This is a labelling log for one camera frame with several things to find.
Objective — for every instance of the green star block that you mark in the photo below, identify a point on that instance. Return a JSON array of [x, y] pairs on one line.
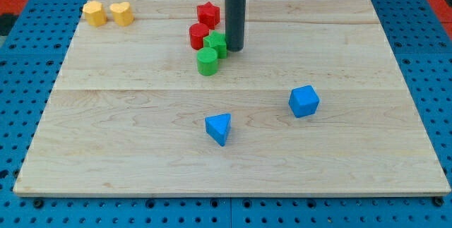
[[216, 41]]

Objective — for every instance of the red star block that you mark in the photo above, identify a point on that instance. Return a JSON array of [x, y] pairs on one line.
[[208, 14]]

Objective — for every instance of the blue triangle block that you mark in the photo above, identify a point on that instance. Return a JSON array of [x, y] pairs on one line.
[[218, 127]]

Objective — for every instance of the green cylinder block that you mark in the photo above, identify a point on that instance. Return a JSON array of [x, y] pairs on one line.
[[207, 61]]

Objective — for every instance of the red cylinder block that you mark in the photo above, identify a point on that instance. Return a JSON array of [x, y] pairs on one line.
[[197, 32]]

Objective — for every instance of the blue cube block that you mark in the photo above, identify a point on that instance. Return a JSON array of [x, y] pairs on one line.
[[303, 101]]

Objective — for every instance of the light wooden board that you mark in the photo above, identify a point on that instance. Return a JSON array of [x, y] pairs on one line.
[[126, 116]]

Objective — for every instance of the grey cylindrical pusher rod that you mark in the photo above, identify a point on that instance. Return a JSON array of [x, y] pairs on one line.
[[235, 12]]

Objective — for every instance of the yellow heart block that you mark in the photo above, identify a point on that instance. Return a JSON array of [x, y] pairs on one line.
[[122, 13]]

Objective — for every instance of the yellow hexagon block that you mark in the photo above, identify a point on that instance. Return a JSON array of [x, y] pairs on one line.
[[94, 13]]

